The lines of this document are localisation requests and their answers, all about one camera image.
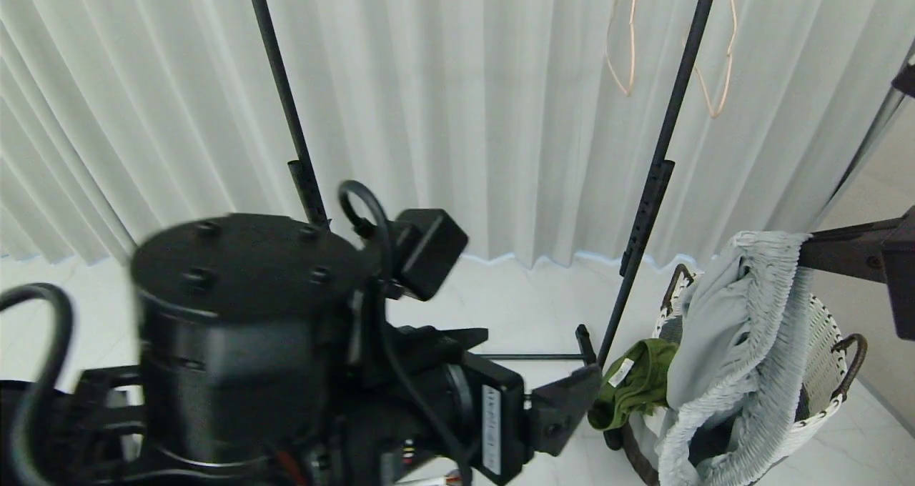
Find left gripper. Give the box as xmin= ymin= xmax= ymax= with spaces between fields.
xmin=336 ymin=329 xmax=605 ymax=486

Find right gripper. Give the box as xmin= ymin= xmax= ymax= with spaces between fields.
xmin=881 ymin=206 xmax=915 ymax=341

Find green shirt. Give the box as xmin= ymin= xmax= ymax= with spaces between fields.
xmin=588 ymin=338 xmax=680 ymax=432

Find pale grey shorts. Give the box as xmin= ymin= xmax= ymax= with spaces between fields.
xmin=656 ymin=230 xmax=816 ymax=486

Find pink clothes hanger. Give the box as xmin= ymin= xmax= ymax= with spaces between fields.
xmin=605 ymin=0 xmax=638 ymax=98
xmin=685 ymin=0 xmax=738 ymax=119

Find white laundry basket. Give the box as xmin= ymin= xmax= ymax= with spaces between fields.
xmin=620 ymin=263 xmax=869 ymax=486

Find black clothes rack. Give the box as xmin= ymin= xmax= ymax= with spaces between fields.
xmin=243 ymin=0 xmax=723 ymax=451

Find white curtain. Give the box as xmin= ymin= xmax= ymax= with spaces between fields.
xmin=0 ymin=0 xmax=915 ymax=269

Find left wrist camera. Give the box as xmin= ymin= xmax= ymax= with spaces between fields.
xmin=379 ymin=209 xmax=470 ymax=302

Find black cable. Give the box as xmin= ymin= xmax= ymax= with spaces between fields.
xmin=0 ymin=283 xmax=76 ymax=486
xmin=338 ymin=180 xmax=394 ymax=287

